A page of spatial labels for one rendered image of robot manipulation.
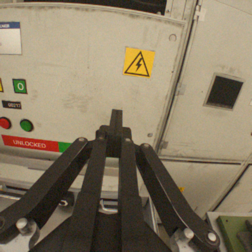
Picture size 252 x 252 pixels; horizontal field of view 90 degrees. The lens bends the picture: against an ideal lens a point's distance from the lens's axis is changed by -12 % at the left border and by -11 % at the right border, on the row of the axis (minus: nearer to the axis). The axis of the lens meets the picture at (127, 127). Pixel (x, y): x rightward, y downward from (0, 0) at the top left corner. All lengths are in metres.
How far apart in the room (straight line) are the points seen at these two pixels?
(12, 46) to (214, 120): 0.82
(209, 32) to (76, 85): 0.56
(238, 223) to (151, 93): 0.69
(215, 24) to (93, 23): 0.53
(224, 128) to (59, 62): 0.81
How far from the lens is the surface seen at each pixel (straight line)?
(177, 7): 0.68
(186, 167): 0.94
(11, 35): 0.36
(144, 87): 0.30
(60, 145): 0.39
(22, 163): 0.43
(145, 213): 0.55
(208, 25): 0.70
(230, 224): 0.79
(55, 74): 0.32
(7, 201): 0.64
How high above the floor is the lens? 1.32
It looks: 28 degrees down
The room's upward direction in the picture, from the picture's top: 9 degrees clockwise
